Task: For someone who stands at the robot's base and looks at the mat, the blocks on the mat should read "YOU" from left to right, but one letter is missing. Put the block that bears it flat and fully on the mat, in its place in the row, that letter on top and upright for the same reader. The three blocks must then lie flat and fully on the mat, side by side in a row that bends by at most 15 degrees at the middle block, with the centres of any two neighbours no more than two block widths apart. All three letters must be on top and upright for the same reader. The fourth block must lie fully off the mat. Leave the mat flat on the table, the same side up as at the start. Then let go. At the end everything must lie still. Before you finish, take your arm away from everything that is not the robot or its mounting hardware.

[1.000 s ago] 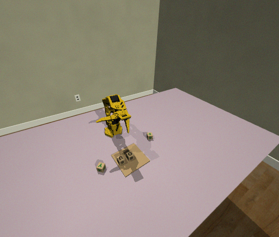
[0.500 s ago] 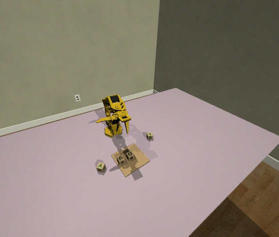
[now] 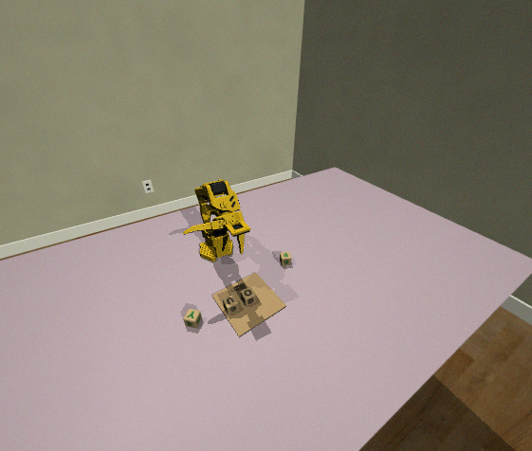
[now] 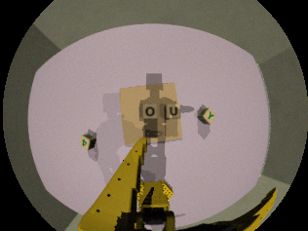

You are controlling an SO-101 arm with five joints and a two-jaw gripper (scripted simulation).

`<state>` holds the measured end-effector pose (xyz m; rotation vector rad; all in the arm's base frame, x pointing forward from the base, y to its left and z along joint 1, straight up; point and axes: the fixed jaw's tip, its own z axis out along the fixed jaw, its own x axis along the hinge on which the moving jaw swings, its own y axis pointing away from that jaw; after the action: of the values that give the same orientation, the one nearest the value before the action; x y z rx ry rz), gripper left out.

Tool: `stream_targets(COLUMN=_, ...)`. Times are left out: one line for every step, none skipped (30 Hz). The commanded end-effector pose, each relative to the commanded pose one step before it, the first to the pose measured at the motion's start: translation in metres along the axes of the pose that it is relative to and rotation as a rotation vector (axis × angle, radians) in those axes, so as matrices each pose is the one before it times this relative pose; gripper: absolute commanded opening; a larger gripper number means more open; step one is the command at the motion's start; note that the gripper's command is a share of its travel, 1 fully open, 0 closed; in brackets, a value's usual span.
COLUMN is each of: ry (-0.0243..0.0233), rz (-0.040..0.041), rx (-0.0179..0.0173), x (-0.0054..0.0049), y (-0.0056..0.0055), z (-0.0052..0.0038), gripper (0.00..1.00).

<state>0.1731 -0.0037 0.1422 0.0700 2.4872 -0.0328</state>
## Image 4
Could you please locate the tan flat mat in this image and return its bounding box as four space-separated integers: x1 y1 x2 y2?
119 83 182 145

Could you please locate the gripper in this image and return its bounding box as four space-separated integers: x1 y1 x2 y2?
78 137 277 231

